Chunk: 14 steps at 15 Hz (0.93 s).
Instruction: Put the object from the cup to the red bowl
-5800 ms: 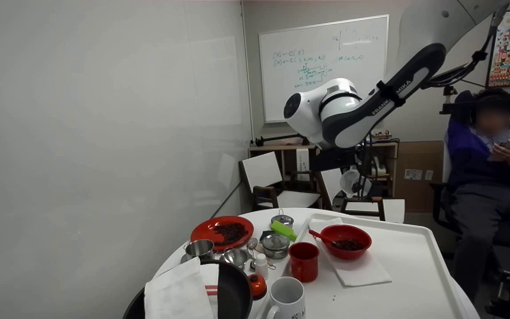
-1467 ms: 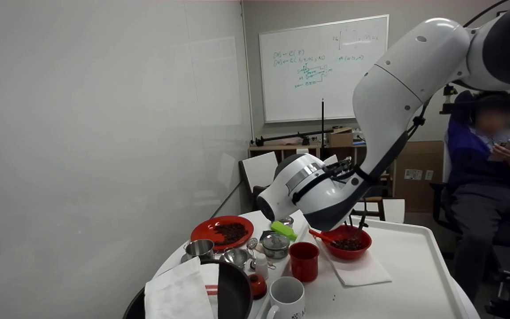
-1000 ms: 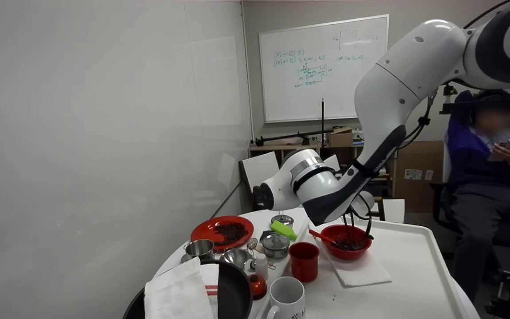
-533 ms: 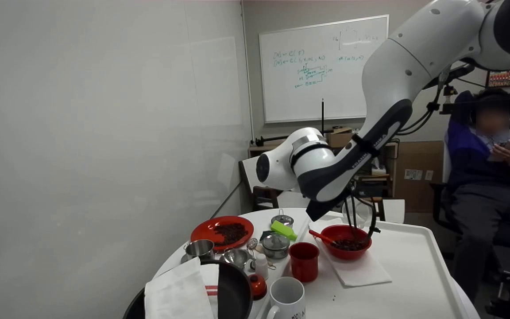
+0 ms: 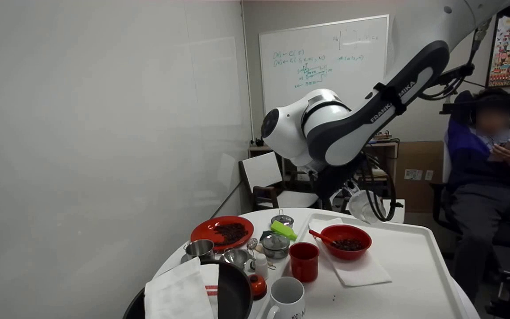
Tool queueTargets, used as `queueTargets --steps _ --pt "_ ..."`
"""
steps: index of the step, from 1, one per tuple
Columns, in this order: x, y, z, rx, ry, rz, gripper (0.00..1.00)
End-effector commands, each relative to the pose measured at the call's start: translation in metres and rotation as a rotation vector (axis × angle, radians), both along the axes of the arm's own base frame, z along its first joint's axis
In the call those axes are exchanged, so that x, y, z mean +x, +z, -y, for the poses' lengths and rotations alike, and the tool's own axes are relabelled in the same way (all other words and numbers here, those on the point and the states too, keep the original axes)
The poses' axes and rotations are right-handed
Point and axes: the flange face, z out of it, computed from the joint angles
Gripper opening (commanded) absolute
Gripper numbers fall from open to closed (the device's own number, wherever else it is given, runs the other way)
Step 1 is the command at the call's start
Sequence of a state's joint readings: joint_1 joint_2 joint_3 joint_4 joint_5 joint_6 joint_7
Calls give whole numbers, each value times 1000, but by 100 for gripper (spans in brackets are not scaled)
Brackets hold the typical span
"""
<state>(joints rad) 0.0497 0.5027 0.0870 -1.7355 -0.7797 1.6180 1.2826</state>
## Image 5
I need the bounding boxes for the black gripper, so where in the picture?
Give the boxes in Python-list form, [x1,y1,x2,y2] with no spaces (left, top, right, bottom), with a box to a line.
[315,166,364,214]

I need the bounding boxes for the dark beans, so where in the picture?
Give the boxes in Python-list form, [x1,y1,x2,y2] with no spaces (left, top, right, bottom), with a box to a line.
[331,235,366,251]

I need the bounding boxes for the red bowl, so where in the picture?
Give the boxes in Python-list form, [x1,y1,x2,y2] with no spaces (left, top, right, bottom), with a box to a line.
[318,222,373,260]

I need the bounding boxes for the red cup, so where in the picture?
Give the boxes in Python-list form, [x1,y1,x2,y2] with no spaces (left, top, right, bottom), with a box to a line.
[288,240,320,283]

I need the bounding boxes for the small metal cup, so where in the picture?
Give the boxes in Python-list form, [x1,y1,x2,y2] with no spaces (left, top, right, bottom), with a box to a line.
[182,237,216,263]
[217,245,253,272]

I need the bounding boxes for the small red object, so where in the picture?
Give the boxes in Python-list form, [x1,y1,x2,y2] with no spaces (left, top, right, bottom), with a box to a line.
[247,272,269,300]

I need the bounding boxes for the black round object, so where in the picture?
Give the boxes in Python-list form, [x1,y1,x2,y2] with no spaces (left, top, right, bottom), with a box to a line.
[216,258,253,319]

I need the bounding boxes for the metal spoon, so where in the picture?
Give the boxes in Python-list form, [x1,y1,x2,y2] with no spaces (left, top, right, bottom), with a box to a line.
[306,228,341,245]

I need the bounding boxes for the white rectangular tray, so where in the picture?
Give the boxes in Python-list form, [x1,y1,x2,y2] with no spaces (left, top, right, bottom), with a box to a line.
[306,217,393,288]

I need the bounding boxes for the green marker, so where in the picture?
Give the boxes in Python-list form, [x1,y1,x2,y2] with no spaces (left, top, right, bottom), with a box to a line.
[269,219,299,242]

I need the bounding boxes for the large cardboard box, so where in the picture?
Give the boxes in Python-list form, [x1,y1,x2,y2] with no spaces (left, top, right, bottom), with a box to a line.
[396,139,446,217]

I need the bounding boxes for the round metal tin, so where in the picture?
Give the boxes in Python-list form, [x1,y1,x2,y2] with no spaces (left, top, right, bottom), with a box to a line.
[258,228,290,260]

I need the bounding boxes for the chair with white back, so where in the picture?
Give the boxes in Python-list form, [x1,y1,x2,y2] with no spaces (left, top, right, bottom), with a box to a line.
[240,150,322,208]

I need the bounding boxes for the round white table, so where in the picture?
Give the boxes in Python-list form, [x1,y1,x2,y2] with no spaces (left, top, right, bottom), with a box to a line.
[288,206,481,319]

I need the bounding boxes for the small white shaker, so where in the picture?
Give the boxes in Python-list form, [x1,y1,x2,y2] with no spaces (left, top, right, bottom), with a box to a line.
[251,253,270,279]

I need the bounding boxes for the white mug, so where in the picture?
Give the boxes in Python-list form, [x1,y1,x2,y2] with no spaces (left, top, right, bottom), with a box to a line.
[260,274,308,319]

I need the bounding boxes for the seated person blue sweater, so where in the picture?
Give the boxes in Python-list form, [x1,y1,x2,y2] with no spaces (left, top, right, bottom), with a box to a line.
[446,86,510,297]

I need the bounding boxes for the red plate with beans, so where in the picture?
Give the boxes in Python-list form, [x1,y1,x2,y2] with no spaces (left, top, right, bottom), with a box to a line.
[189,214,255,253]

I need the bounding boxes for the whiteboard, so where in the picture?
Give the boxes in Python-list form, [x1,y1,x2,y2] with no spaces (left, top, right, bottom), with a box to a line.
[258,13,391,123]

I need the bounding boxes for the white folded cloth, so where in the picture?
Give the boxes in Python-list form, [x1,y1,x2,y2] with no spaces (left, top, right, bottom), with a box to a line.
[143,256,221,319]

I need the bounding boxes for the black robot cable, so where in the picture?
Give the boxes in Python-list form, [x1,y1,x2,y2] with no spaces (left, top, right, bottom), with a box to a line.
[361,143,403,222]

